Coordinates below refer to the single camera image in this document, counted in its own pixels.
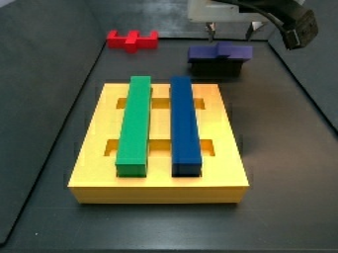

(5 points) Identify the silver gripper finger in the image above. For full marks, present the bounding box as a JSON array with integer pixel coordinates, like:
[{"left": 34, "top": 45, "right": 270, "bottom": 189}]
[
  {"left": 206, "top": 22, "right": 215, "bottom": 42},
  {"left": 246, "top": 22, "right": 265, "bottom": 41}
]

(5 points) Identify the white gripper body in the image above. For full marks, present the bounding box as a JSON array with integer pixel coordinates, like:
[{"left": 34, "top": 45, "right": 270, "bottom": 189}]
[{"left": 187, "top": 0, "right": 269, "bottom": 23}]

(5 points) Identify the purple cross-shaped block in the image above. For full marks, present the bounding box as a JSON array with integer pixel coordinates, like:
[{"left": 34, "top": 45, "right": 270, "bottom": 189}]
[{"left": 187, "top": 42, "right": 254, "bottom": 63}]

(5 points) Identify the black angle fixture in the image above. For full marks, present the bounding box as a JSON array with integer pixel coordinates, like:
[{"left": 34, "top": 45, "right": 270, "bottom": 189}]
[{"left": 190, "top": 61, "right": 243, "bottom": 77}]

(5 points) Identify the yellow slotted board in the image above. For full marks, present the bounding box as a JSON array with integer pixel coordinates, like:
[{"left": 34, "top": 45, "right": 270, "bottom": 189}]
[{"left": 67, "top": 83, "right": 250, "bottom": 204}]

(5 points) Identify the red cross-shaped block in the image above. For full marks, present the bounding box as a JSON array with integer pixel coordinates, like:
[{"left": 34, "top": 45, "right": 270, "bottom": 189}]
[{"left": 106, "top": 30, "right": 159, "bottom": 53}]

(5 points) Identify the blue bar block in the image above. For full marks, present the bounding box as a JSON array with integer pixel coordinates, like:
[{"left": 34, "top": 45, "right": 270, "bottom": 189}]
[{"left": 170, "top": 76, "right": 202, "bottom": 177}]

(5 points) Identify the green bar block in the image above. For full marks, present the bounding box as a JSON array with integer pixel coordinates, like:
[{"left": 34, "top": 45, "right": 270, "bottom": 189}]
[{"left": 115, "top": 76, "right": 152, "bottom": 177}]

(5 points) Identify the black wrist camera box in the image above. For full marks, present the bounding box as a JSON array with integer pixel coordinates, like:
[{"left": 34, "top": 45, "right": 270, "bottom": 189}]
[{"left": 249, "top": 0, "right": 318, "bottom": 50}]

